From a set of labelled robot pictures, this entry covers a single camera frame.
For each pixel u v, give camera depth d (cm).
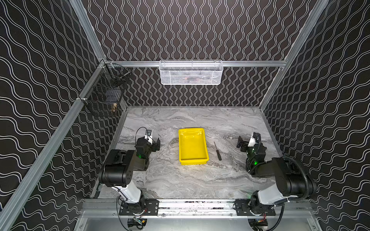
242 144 85
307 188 42
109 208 77
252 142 81
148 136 82
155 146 86
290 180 46
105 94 91
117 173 47
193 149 96
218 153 95
